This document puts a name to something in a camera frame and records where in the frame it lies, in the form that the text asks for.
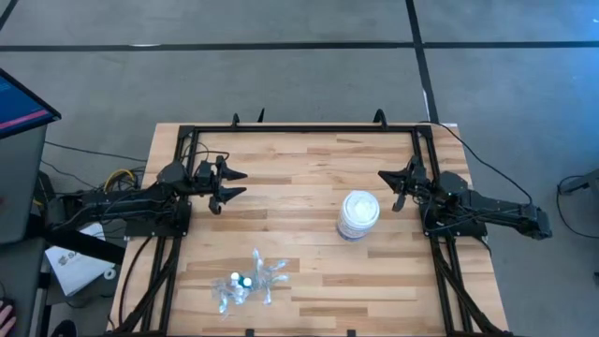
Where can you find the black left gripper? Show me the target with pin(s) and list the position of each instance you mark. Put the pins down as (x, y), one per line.
(208, 180)

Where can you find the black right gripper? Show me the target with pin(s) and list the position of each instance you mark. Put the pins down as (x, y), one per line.
(414, 182)

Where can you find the purple white toothbrush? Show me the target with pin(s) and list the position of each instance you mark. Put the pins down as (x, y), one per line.
(256, 257)

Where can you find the green white toothbrush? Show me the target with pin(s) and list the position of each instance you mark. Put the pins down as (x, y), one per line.
(223, 306)
(280, 263)

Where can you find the clear acrylic box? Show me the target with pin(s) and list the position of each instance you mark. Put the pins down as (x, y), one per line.
(224, 288)

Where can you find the blue white toothbrush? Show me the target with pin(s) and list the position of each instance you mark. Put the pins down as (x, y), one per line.
(280, 278)

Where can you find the orange white toothbrush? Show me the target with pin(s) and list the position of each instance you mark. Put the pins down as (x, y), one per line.
(267, 297)

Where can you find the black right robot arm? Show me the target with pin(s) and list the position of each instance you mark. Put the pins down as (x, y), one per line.
(491, 210)

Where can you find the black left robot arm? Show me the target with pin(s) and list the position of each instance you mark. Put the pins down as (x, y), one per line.
(126, 203)

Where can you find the white blue wipes canister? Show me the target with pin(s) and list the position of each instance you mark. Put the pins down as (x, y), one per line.
(358, 213)

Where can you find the white label sticker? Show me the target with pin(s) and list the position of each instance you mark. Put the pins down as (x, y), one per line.
(450, 125)

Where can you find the white tape roll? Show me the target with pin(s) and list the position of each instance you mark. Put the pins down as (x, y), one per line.
(110, 273)

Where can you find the black support beam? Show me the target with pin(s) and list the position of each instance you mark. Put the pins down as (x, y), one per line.
(79, 243)

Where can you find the white printed paper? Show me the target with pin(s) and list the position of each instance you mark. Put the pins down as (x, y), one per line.
(75, 269)

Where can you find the grey floor stand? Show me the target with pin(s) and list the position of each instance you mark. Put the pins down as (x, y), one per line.
(585, 182)

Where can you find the black rounded floor object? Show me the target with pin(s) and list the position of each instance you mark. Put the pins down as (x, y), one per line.
(65, 329)

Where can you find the blue screen monitor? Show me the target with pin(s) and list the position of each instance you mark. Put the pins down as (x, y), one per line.
(18, 105)

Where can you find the person's hand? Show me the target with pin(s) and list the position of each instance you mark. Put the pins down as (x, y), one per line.
(5, 320)

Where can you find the black aluminium table frame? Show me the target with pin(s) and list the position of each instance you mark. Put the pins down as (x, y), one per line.
(304, 128)

